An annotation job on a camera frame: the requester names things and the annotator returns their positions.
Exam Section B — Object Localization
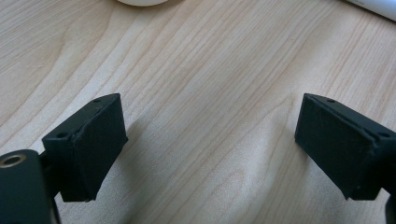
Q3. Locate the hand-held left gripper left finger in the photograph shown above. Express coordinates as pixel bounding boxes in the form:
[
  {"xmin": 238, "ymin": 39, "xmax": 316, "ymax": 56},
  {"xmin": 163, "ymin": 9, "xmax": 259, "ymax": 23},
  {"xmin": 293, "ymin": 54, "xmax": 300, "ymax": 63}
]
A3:
[{"xmin": 41, "ymin": 92, "xmax": 129, "ymax": 203}]

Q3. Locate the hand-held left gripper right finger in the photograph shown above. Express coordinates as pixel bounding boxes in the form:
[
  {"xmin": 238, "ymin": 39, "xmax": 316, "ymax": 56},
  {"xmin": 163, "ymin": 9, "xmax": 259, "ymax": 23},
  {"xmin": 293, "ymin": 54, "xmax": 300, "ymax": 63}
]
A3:
[{"xmin": 293, "ymin": 92, "xmax": 396, "ymax": 202}]

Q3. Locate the light green marker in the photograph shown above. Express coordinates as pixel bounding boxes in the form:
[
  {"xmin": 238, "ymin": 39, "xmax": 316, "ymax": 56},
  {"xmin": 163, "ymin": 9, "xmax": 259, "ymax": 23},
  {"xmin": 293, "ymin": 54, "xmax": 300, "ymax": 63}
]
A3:
[{"xmin": 344, "ymin": 0, "xmax": 396, "ymax": 22}]

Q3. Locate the white plastic bin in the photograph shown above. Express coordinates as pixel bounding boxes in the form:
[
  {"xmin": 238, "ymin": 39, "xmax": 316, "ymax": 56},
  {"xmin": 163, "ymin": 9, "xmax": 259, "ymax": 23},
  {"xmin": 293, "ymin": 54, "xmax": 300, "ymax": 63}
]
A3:
[{"xmin": 116, "ymin": 0, "xmax": 171, "ymax": 7}]

